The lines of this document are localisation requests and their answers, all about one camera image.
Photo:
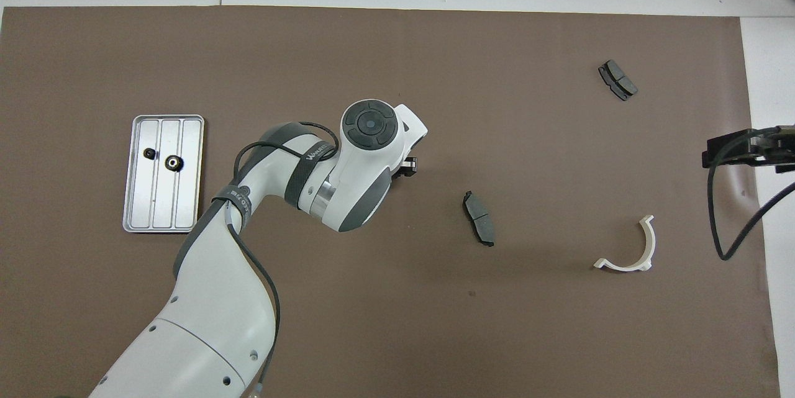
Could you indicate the brown table mat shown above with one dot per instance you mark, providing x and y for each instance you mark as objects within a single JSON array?
[{"x": 372, "y": 44}]

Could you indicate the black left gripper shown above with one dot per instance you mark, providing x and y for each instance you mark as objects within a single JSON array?
[{"x": 399, "y": 165}]

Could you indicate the single dark brake pad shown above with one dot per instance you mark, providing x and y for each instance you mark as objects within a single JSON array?
[{"x": 479, "y": 218}]

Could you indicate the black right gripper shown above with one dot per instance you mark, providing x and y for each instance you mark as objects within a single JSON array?
[{"x": 782, "y": 149}]

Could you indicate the small black bearing gear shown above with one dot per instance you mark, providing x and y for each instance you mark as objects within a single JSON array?
[{"x": 149, "y": 153}]

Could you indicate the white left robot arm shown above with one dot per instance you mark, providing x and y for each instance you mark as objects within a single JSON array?
[{"x": 211, "y": 298}]

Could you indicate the stacked dark brake pads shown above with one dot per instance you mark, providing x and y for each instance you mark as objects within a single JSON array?
[{"x": 618, "y": 79}]

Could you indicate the white curved plastic bracket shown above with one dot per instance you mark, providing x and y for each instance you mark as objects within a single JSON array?
[{"x": 649, "y": 243}]

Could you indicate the silver metal tray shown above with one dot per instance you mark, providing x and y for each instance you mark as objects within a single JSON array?
[{"x": 186, "y": 199}]

